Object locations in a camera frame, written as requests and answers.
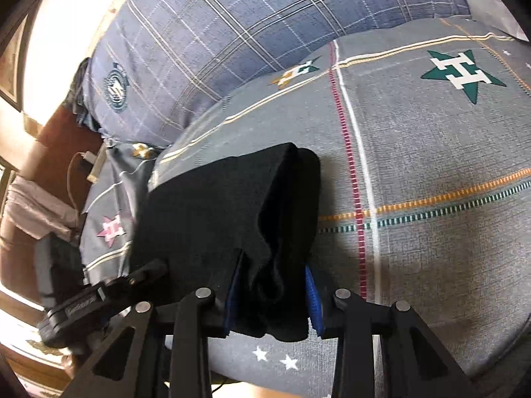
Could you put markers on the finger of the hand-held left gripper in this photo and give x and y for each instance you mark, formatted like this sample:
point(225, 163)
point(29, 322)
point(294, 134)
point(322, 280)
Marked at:
point(139, 275)

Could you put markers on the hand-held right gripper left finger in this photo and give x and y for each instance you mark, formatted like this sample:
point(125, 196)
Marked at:
point(191, 331)

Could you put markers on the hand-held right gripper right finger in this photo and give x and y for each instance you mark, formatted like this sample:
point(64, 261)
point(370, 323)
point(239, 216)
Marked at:
point(352, 331)

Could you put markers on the black pants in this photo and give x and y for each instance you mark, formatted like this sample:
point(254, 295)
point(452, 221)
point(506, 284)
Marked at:
point(224, 224)

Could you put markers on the dark bag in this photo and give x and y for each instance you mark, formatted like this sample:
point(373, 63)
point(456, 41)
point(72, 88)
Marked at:
point(58, 265)

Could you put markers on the grey crumpled cloth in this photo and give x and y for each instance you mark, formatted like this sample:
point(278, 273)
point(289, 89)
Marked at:
point(37, 211)

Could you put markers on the white power adapter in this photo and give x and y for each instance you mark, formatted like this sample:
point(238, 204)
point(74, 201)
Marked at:
point(87, 156)

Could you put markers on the dark grey cloth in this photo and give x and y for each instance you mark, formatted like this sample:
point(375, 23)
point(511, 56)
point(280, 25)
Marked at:
point(81, 99)

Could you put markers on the grey star-printed quilt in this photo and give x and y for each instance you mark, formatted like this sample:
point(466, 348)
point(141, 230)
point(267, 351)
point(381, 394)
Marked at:
point(415, 153)

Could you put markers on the blue plaid pillow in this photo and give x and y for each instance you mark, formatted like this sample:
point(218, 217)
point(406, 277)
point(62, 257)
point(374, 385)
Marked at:
point(249, 41)

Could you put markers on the light wooden bed frame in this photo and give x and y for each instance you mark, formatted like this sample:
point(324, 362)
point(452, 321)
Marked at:
point(96, 168)

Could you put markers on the framed wall picture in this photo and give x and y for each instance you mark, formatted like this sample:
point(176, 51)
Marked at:
point(12, 62)

